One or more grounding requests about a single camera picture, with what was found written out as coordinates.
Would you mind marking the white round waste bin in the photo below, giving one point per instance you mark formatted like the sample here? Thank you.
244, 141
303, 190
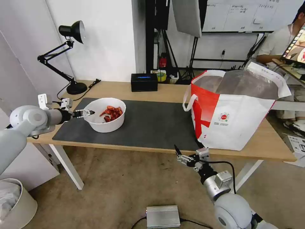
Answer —
23, 210

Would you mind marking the black tissue box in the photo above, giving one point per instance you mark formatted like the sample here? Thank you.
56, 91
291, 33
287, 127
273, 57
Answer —
144, 83

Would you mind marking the white printed cardboard box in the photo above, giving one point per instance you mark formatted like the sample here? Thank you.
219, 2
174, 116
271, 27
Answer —
297, 148

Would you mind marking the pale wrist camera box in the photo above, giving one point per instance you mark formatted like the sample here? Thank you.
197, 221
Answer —
202, 153
66, 103

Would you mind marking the clear plastic bin liner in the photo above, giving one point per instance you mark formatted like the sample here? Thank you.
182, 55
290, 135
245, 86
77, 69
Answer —
7, 198

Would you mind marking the black tall frame stand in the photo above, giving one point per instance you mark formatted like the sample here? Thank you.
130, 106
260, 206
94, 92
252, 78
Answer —
155, 35

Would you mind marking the grey photo reflector panel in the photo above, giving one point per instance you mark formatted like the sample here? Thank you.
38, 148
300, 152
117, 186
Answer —
187, 16

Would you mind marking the wooden side desk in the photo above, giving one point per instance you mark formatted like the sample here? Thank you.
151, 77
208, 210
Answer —
290, 70

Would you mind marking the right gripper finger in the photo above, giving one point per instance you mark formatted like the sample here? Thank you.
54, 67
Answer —
187, 164
182, 157

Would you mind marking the dark grey desk mat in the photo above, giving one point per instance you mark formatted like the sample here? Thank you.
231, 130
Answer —
147, 128

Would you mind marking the red food scraps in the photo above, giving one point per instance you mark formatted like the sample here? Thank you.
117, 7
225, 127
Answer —
112, 114

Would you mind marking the black light stand tripod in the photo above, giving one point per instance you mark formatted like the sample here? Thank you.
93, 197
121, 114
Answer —
194, 57

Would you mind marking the laptop with lit screen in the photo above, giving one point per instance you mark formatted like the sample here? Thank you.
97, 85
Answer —
295, 45

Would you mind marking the red canister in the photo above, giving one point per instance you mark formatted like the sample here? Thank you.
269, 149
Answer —
163, 60

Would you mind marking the person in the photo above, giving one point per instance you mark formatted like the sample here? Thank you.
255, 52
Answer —
274, 45

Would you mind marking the white wall board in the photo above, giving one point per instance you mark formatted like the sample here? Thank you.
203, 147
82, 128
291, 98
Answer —
240, 14

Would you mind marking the wooden desk with white legs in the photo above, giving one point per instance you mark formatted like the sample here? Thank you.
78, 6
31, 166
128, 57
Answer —
152, 95

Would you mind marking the white round takeout bowl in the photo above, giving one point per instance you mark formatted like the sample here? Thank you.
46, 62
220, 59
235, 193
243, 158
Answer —
112, 126

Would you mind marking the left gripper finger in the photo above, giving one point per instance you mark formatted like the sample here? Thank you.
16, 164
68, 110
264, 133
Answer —
83, 111
82, 115

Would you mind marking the silver metal power box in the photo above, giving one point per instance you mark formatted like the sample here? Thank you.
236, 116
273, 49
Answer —
163, 215

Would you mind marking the yellow green tape roll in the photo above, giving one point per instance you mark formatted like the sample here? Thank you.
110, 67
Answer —
162, 76

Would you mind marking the black desk lamp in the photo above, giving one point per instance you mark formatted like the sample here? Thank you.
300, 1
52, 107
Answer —
76, 87

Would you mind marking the white and red takeout bag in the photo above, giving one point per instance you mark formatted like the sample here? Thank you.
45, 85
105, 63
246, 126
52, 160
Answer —
236, 119

